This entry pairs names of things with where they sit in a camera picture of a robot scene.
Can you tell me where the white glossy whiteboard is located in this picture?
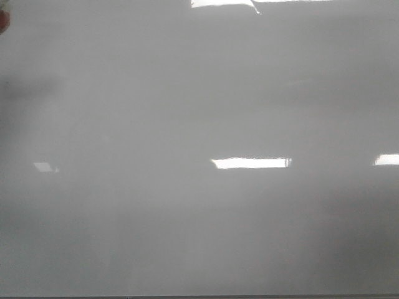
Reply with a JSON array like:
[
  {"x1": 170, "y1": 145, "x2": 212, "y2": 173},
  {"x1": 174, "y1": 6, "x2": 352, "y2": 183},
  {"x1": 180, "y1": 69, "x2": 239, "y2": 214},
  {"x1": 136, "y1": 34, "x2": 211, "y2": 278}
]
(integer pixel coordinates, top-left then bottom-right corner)
[{"x1": 1, "y1": 1, "x2": 398, "y2": 298}]

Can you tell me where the red transparent tape pad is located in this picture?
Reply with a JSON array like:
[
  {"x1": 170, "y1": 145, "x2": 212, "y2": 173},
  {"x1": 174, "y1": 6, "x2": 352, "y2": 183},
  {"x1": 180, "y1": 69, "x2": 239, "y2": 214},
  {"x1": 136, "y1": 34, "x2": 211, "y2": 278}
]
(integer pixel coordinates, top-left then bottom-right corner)
[{"x1": 0, "y1": 9, "x2": 11, "y2": 34}]

